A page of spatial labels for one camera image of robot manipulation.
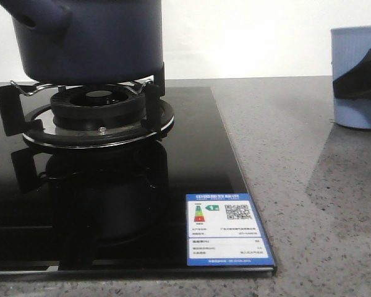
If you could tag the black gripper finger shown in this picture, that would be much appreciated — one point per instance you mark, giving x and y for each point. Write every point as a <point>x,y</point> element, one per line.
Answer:
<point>355,84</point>

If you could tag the right black gas burner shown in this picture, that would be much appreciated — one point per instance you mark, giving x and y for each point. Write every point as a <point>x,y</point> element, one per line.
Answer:
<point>88,107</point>

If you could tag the dark blue cooking pot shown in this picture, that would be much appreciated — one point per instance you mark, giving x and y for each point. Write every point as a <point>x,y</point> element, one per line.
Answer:
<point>88,42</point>

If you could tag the blue energy label sticker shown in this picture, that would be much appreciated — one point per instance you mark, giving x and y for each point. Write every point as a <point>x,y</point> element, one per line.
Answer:
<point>225,230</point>

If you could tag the right black pot support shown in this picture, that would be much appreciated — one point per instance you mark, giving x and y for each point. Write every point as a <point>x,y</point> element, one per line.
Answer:
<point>38,128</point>

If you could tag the black glass gas stove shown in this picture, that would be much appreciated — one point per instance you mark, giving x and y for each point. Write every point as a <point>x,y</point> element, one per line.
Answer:
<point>120,211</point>

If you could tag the light blue ribbed cup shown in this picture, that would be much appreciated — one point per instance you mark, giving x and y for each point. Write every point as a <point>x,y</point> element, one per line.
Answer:
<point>348,47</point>

